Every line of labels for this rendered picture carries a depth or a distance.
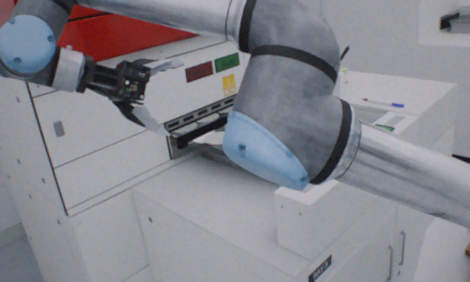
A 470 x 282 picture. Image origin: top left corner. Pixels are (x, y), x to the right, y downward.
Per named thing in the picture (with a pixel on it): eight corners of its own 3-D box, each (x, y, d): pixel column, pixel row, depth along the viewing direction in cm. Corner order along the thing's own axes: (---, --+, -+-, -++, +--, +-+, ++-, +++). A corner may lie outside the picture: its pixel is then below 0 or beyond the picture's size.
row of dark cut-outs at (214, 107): (165, 131, 130) (164, 124, 129) (256, 92, 158) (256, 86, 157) (166, 131, 129) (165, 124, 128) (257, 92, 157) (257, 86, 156)
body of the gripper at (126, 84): (147, 107, 74) (80, 91, 68) (134, 109, 81) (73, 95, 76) (155, 66, 75) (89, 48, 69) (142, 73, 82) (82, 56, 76)
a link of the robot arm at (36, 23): (21, -20, 54) (19, 3, 64) (-15, 53, 52) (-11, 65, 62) (75, 8, 58) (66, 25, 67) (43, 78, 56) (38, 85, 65)
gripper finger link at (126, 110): (139, 131, 79) (109, 97, 76) (137, 131, 81) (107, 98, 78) (156, 115, 81) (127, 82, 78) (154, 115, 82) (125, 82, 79)
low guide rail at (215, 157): (201, 156, 139) (200, 147, 138) (205, 154, 140) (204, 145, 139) (326, 201, 105) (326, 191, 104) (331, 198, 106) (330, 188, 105)
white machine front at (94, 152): (66, 215, 113) (24, 78, 98) (257, 120, 164) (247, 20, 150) (70, 218, 110) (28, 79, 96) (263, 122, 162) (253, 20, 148)
